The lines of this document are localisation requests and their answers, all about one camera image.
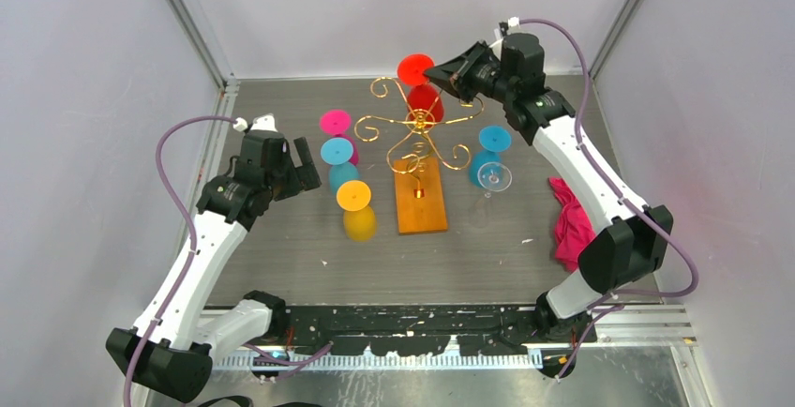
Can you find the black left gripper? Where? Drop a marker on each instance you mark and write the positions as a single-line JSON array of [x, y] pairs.
[[304, 177]]

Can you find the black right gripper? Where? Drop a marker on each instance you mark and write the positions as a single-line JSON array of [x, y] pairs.
[[444, 73]]

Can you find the red wine glass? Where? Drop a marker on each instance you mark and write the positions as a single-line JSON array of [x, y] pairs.
[[422, 95]]

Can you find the pink wine glass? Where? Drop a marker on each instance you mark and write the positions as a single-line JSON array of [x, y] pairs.
[[336, 124]]

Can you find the blue wine glass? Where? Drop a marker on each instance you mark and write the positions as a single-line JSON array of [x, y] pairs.
[[338, 153], [494, 140]]

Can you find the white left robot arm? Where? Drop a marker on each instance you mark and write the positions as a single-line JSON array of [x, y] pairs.
[[167, 350]]

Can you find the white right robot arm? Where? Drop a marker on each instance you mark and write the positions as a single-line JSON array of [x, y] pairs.
[[629, 243]]

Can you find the yellow wine glass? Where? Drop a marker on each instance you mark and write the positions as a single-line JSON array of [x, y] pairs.
[[359, 220]]

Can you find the clear wine glass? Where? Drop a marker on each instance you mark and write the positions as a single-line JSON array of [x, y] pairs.
[[493, 178]]

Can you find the crumpled pink cloth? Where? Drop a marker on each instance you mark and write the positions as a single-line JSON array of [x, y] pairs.
[[573, 231]]

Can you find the gold wire wine glass rack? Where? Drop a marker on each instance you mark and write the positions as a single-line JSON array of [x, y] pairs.
[[415, 160]]

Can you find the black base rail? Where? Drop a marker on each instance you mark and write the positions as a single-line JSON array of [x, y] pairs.
[[414, 330]]

